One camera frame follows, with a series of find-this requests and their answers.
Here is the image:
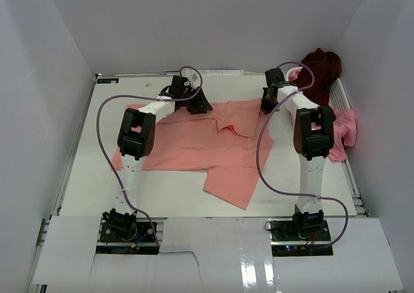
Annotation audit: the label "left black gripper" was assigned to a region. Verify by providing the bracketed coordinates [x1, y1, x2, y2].
[180, 87, 212, 115]

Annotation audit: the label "salmon pink t shirt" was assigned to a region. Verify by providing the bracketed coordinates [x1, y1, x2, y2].
[111, 99, 275, 210]

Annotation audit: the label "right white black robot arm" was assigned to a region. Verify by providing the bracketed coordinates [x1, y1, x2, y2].
[261, 82, 334, 241]

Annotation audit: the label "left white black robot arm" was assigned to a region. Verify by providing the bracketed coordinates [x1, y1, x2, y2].
[96, 85, 213, 241]

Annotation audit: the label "papers behind table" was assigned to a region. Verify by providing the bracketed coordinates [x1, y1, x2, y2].
[180, 68, 244, 76]

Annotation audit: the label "dark red shirt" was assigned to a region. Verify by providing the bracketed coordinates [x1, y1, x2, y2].
[301, 48, 342, 106]

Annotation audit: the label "white plastic laundry basket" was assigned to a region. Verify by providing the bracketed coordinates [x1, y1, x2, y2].
[285, 66, 351, 109]

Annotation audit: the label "pink shirt in basket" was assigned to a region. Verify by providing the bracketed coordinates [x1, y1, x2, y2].
[329, 107, 357, 162]

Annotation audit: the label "black label sticker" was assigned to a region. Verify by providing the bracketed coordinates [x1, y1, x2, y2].
[96, 78, 119, 84]

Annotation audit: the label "white paper sheets front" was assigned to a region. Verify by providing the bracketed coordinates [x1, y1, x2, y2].
[32, 217, 404, 292]

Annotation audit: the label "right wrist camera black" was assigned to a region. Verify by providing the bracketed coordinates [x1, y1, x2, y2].
[265, 68, 285, 87]

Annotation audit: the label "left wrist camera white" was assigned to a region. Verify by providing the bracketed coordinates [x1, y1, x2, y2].
[187, 73, 202, 89]

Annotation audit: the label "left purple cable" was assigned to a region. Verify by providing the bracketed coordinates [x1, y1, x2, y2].
[96, 65, 204, 247]

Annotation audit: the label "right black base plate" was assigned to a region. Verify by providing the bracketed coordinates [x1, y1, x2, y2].
[264, 219, 334, 257]

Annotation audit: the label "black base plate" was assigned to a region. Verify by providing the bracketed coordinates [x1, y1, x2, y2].
[264, 219, 334, 257]
[98, 221, 157, 250]

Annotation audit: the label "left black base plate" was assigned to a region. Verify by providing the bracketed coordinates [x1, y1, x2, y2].
[98, 221, 157, 250]

